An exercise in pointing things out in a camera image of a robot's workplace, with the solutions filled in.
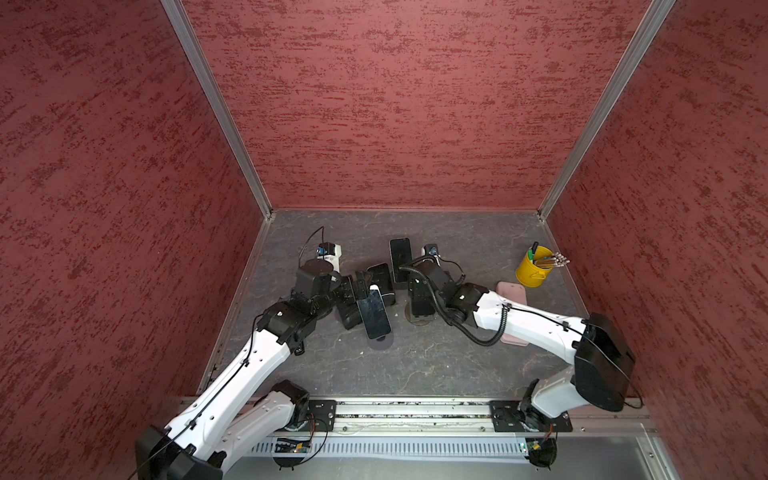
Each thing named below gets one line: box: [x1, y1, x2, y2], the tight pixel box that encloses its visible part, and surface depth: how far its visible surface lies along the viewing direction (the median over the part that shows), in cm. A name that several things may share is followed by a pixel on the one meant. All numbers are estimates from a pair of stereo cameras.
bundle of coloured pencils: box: [534, 252, 570, 268], surface depth 87 cm
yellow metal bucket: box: [516, 245, 553, 288], surface depth 97 cm
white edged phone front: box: [356, 289, 392, 340], surface depth 83 cm
